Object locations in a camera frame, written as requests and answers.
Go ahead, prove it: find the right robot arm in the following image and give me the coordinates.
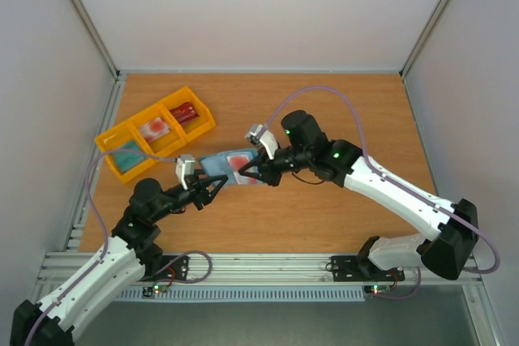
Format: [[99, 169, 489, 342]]
[[238, 110, 478, 280]]

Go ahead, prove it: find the red card stack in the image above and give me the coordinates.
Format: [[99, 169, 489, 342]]
[[169, 102, 199, 126]]

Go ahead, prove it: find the right small circuit board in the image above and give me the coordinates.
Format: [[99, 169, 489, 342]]
[[364, 284, 397, 297]]

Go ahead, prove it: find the small circuit board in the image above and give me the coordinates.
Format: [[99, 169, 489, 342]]
[[364, 284, 397, 297], [141, 284, 169, 298]]

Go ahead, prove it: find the yellow bin middle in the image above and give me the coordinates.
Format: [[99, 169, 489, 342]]
[[127, 103, 187, 157]]

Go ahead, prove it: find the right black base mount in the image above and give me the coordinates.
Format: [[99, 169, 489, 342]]
[[325, 255, 405, 282]]

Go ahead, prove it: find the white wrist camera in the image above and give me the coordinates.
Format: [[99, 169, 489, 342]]
[[175, 154, 195, 190], [245, 123, 279, 160]]

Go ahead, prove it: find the aluminium front rail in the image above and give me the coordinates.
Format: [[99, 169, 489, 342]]
[[36, 252, 483, 288]]

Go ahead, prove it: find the grey slotted cable duct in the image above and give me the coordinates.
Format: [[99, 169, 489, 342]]
[[115, 285, 364, 304]]

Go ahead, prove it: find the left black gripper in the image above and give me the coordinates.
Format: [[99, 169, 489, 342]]
[[152, 168, 228, 221]]

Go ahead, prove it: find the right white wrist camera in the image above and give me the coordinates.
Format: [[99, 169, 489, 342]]
[[245, 123, 279, 160]]

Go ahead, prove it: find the yellow bin far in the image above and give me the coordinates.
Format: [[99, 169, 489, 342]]
[[159, 86, 216, 143]]

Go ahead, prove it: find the yellow bin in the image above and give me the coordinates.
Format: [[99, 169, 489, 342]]
[[127, 103, 187, 157], [159, 86, 216, 143], [95, 122, 156, 183]]

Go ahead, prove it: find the yellow bin near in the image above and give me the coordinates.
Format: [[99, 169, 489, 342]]
[[95, 122, 156, 183]]

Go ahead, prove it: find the teal card holder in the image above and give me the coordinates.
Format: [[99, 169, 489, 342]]
[[199, 148, 256, 186]]

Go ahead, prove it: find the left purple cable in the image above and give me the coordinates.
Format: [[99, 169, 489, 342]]
[[24, 150, 182, 346]]

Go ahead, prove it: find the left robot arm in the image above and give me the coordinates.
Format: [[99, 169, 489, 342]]
[[9, 169, 228, 345]]

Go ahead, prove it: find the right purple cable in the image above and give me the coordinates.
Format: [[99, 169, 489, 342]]
[[261, 86, 502, 274]]

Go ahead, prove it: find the purple cable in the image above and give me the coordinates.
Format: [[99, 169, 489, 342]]
[[24, 150, 182, 346], [261, 86, 502, 274]]

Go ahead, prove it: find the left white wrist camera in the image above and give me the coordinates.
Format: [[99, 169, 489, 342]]
[[175, 154, 195, 190]]

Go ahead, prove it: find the teal card stack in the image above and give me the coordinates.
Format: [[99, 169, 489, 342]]
[[112, 140, 146, 174]]

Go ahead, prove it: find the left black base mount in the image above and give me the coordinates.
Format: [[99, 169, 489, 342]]
[[140, 255, 190, 281]]

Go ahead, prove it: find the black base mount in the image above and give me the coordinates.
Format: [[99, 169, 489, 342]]
[[140, 255, 190, 281], [325, 255, 405, 282]]

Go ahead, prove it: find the left small circuit board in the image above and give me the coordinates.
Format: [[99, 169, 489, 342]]
[[141, 284, 169, 298]]

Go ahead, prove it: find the white red-dot card stack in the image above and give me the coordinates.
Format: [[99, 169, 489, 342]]
[[139, 117, 170, 143]]

